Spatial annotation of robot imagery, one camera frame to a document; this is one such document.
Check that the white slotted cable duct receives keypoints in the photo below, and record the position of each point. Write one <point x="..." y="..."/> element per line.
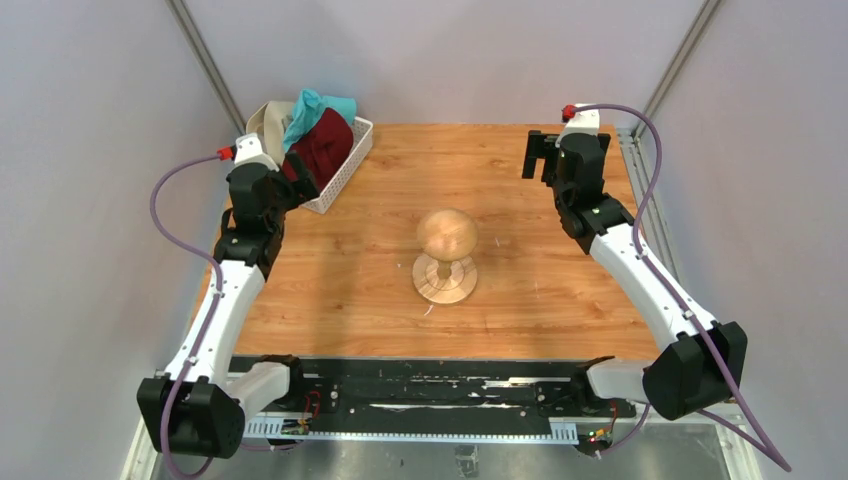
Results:
<point x="279" y="428"/>

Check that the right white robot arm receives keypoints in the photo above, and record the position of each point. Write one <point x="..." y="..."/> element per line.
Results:
<point x="700" y="358"/>

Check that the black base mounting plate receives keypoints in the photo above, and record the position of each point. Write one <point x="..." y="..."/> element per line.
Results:
<point x="444" y="396"/>

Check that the beige bucket hat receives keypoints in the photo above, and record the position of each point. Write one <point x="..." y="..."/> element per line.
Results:
<point x="271" y="121"/>

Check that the wooden hat stand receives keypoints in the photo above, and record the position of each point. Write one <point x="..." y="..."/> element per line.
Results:
<point x="445" y="273"/>

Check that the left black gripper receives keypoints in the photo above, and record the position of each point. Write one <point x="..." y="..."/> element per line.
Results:
<point x="302" y="189"/>

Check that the maroon bucket hat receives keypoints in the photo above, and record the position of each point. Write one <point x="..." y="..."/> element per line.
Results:
<point x="324" y="149"/>

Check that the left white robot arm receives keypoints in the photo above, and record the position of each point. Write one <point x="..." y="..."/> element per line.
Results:
<point x="193" y="408"/>

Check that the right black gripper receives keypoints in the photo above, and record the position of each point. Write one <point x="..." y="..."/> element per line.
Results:
<point x="542" y="147"/>

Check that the white perforated plastic basket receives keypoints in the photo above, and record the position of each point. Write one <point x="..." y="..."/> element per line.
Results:
<point x="363" y="141"/>

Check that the teal bucket hat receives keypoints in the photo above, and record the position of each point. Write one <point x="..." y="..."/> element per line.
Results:
<point x="309" y="108"/>

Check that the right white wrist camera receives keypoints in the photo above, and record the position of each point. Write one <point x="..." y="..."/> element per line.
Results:
<point x="579" y="119"/>

